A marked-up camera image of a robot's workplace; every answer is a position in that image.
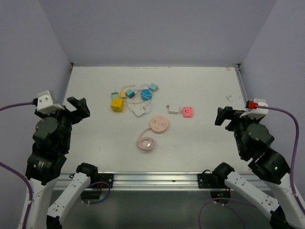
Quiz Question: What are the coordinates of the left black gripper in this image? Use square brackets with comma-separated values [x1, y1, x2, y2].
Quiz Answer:
[36, 95, 90, 150]

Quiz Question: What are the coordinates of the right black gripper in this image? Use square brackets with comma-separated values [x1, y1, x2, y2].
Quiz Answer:
[214, 105, 260, 156]

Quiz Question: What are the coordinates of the yellow cube power socket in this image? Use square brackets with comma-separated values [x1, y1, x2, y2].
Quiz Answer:
[111, 97, 124, 113]

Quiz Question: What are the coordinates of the pink square plug adapter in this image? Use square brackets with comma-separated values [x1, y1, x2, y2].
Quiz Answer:
[181, 106, 194, 118]

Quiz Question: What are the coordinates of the pale yellow plug adapter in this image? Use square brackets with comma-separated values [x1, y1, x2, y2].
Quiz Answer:
[119, 91, 126, 99]

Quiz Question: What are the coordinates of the light teal usb charger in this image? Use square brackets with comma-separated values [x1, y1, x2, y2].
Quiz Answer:
[125, 89, 135, 98]

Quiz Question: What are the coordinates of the yellow charging cable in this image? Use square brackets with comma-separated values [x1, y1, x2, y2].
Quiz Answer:
[121, 83, 153, 108]

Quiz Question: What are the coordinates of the white plug adapter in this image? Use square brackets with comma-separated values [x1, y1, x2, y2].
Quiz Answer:
[166, 104, 180, 115]

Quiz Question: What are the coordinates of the blue plug adapter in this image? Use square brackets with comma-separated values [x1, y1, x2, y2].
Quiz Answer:
[140, 89, 152, 101]

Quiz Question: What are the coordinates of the light teal charging cable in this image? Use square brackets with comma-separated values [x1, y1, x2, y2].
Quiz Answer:
[125, 83, 153, 117]

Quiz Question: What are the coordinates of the teal plug adapter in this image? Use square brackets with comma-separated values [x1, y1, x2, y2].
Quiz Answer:
[149, 83, 159, 92]

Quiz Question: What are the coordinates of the green plug adapter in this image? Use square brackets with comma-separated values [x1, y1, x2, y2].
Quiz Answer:
[111, 92, 120, 100]

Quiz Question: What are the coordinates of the white usb charger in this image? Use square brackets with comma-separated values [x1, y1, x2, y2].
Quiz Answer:
[132, 106, 145, 117]

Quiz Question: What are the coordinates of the pink power socket cluster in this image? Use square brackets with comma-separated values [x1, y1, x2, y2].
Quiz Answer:
[149, 115, 169, 134]

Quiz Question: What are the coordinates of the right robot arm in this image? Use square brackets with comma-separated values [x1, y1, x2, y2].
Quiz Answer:
[212, 101, 305, 229]

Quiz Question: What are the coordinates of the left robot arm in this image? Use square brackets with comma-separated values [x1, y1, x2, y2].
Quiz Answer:
[19, 95, 99, 229]

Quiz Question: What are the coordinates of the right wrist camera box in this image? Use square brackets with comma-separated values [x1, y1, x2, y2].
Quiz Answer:
[240, 98, 268, 119]

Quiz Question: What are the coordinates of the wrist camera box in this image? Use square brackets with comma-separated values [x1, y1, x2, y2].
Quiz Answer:
[240, 98, 268, 119]
[37, 91, 58, 115]

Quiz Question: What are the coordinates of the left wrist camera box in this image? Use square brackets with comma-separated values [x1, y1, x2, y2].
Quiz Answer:
[37, 91, 58, 115]

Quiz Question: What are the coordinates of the right black base bracket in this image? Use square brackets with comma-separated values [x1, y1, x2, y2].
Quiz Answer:
[197, 169, 226, 189]

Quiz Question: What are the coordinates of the black base bracket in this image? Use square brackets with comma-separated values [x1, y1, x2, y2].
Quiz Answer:
[197, 169, 226, 189]
[69, 173, 114, 189]

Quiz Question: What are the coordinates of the left black base bracket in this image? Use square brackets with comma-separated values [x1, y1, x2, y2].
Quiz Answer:
[69, 173, 114, 189]

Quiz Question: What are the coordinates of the aluminium front rail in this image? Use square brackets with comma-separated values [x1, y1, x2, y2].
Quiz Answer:
[54, 171, 265, 191]

